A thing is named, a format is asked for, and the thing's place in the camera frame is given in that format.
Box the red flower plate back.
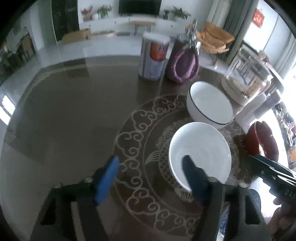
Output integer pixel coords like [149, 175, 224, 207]
[244, 121, 279, 162]

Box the green potted plant right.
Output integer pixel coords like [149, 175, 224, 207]
[171, 6, 191, 21]

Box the white red can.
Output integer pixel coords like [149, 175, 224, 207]
[138, 32, 171, 81]

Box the green potted plant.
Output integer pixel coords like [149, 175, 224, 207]
[171, 6, 191, 21]
[97, 4, 112, 19]

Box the glass electric kettle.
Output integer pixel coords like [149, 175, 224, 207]
[221, 47, 273, 106]

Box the white bowl dark rim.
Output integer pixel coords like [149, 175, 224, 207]
[187, 81, 234, 129]

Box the red wall hanging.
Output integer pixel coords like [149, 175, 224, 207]
[252, 9, 264, 28]

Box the plain white bowl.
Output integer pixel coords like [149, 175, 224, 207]
[169, 122, 232, 192]

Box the black television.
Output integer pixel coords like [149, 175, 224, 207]
[118, 0, 162, 16]

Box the red flower vase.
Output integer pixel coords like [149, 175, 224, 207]
[81, 5, 93, 22]

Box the small dark potted plant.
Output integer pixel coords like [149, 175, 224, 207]
[163, 9, 170, 20]

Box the green potted plant left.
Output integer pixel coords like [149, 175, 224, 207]
[97, 4, 112, 19]

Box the person right hand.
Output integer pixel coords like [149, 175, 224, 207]
[268, 197, 295, 240]

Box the orange lounge chair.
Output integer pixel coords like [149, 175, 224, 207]
[196, 22, 235, 66]

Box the wooden bench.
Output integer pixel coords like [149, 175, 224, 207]
[129, 21, 157, 36]

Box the blue patterned porcelain bowl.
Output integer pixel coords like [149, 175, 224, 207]
[219, 202, 230, 237]

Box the cardboard box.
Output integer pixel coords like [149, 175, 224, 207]
[62, 28, 91, 44]

